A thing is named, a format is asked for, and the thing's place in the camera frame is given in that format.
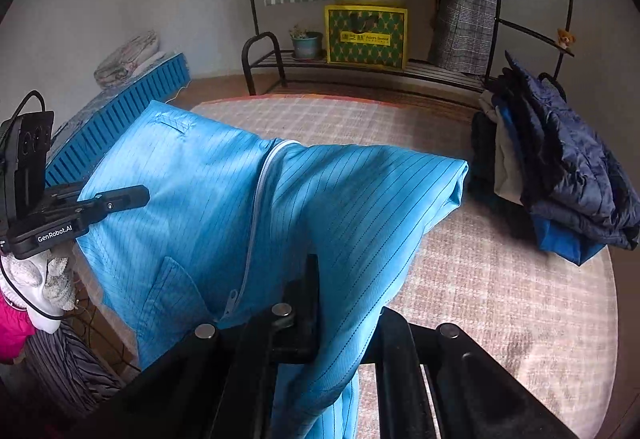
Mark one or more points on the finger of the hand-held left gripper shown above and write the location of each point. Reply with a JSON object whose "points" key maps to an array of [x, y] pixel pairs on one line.
{"points": [[117, 201]]}

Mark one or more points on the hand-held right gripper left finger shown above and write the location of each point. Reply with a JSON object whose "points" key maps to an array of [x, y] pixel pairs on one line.
{"points": [[309, 304]]}

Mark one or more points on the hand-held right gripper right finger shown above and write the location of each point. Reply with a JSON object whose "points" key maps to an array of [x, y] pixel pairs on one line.
{"points": [[400, 369]]}

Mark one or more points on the blue pinstriped work coat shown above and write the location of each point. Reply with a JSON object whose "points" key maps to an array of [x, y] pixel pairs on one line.
{"points": [[325, 199]]}

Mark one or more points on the person's left forearm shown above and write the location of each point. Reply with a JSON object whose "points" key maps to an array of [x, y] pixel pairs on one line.
{"points": [[12, 329]]}

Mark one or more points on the black metal clothes rack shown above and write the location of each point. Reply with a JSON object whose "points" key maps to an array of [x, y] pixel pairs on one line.
{"points": [[435, 69]]}

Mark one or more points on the person's left hand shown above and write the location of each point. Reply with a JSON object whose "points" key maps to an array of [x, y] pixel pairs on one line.
{"points": [[35, 279]]}

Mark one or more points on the blue slatted bed base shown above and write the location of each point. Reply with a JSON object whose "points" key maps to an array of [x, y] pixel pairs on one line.
{"points": [[125, 104]]}

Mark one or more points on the beige plaid blanket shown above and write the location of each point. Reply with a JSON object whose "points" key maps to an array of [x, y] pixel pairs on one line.
{"points": [[500, 294]]}

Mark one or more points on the floral folded quilt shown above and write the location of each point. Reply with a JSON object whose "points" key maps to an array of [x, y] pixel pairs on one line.
{"points": [[127, 59]]}

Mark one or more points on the person's striped trouser leg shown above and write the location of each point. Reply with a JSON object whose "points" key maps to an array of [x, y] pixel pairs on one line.
{"points": [[65, 369]]}

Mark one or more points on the blue folded garment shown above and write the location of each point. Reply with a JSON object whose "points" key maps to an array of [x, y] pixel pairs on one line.
{"points": [[560, 239]]}

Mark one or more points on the white folded garment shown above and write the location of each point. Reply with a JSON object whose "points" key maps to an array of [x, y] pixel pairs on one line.
{"points": [[507, 169]]}

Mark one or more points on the black folded garment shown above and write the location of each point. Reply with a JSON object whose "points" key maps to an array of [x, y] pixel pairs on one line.
{"points": [[482, 144]]}

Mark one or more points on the small potted plant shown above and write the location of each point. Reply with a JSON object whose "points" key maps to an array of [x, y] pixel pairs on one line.
{"points": [[306, 48]]}

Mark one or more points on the navy quilted jacket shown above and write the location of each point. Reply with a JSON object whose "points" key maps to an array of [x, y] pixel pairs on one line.
{"points": [[565, 159]]}

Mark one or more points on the yellow green patterned box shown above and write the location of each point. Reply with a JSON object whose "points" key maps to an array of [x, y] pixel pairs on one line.
{"points": [[365, 39]]}

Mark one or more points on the small teddy bear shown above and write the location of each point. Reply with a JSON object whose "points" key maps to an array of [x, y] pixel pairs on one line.
{"points": [[565, 39]]}

